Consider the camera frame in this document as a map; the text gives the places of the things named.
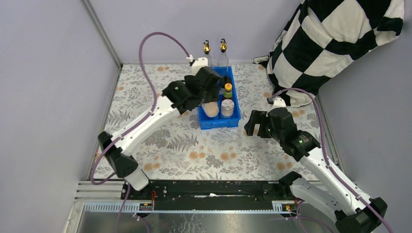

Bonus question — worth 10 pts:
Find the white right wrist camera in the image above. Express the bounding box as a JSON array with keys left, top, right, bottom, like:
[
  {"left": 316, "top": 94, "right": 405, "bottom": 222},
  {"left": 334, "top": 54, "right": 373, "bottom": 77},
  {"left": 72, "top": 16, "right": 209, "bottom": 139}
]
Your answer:
[{"left": 267, "top": 97, "right": 287, "bottom": 109}]

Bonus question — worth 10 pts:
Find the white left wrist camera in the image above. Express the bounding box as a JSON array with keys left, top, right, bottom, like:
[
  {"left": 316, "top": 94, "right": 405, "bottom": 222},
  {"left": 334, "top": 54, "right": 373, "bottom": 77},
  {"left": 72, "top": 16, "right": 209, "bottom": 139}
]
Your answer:
[{"left": 187, "top": 54, "right": 209, "bottom": 75}]

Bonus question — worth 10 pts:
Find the glass oil bottle gold spout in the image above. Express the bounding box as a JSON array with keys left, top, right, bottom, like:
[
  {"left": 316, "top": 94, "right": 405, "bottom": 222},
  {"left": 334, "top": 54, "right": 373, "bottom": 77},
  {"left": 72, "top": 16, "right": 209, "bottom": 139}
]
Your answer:
[{"left": 203, "top": 40, "right": 213, "bottom": 67}]

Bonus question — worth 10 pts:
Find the black white checkered cloth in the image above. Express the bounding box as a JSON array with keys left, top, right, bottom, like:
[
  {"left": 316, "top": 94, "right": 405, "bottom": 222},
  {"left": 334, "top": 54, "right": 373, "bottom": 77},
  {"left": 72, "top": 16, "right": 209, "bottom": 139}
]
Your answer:
[{"left": 254, "top": 0, "right": 405, "bottom": 107}]

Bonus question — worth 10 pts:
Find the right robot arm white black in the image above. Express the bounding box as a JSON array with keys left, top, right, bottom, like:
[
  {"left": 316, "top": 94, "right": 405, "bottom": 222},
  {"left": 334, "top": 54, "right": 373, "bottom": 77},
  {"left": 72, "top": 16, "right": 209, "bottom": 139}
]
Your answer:
[{"left": 244, "top": 107, "right": 388, "bottom": 233}]

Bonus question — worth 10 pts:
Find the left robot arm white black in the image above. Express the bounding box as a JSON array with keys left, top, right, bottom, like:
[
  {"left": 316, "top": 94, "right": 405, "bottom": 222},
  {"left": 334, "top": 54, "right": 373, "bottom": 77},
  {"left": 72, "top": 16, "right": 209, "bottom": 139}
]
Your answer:
[{"left": 98, "top": 67, "right": 221, "bottom": 200}]

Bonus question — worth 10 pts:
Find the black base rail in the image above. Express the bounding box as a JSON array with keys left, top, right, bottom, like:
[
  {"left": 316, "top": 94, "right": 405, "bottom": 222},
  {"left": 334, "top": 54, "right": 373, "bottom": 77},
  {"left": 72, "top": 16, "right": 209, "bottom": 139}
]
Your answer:
[{"left": 120, "top": 180, "right": 297, "bottom": 211}]

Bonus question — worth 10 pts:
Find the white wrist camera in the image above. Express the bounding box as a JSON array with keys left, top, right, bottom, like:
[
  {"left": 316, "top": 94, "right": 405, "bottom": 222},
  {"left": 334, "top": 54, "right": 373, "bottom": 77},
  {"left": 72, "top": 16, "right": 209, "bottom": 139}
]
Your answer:
[
  {"left": 267, "top": 97, "right": 287, "bottom": 109},
  {"left": 187, "top": 54, "right": 209, "bottom": 75}
]

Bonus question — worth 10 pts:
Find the floral table mat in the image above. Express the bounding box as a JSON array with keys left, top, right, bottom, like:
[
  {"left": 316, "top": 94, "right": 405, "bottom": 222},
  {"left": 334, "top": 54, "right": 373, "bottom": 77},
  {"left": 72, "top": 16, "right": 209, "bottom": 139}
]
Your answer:
[{"left": 104, "top": 64, "right": 320, "bottom": 181}]

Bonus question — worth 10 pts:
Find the blue plastic divided bin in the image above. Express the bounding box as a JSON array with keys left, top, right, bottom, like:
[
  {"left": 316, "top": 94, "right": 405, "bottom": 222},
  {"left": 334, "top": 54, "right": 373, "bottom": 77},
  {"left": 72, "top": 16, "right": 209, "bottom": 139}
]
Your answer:
[{"left": 198, "top": 66, "right": 240, "bottom": 130}]

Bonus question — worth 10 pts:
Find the silver lid spice jar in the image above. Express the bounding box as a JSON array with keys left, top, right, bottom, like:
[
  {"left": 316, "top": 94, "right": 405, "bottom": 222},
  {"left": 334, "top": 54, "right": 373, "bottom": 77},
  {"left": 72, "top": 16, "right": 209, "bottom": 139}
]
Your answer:
[{"left": 221, "top": 99, "right": 235, "bottom": 118}]

